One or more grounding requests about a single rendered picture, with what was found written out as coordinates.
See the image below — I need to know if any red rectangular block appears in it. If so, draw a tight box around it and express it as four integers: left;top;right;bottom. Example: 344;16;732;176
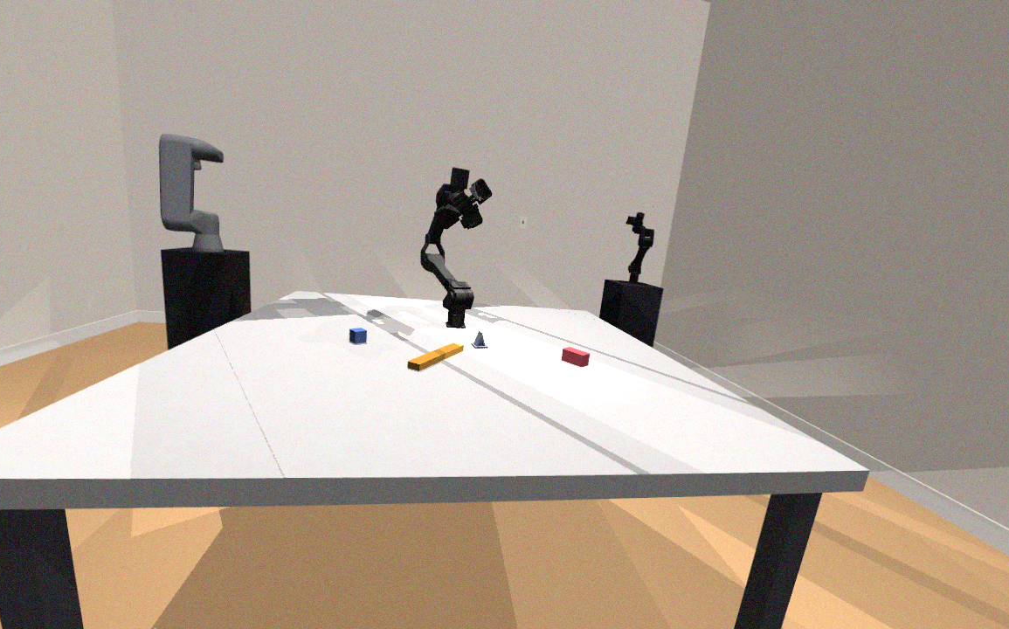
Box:
562;347;590;366

